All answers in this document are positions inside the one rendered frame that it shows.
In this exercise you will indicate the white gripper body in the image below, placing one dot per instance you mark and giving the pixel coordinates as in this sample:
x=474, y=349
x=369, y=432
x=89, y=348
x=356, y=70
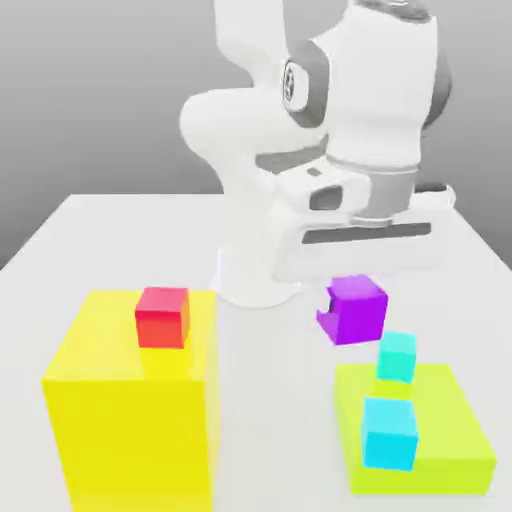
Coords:
x=360, y=250

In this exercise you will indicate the small purple cube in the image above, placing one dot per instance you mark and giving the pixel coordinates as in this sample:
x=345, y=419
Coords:
x=356, y=310

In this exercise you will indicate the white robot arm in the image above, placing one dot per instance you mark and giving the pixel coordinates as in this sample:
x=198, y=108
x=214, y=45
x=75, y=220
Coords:
x=372, y=104

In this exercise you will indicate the small turquoise cube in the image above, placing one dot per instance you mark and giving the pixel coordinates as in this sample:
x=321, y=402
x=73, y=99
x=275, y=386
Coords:
x=396, y=356

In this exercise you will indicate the small cyan cube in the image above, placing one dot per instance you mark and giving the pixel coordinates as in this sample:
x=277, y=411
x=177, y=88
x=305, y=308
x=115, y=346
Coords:
x=390, y=434

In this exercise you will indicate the small red cube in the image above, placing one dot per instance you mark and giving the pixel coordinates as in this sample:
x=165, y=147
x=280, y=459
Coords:
x=162, y=320

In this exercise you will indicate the large lime box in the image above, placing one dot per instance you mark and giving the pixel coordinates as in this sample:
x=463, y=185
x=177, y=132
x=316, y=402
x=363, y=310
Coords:
x=440, y=440

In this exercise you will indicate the large yellow box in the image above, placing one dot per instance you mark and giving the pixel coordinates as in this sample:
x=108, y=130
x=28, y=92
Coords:
x=132, y=420

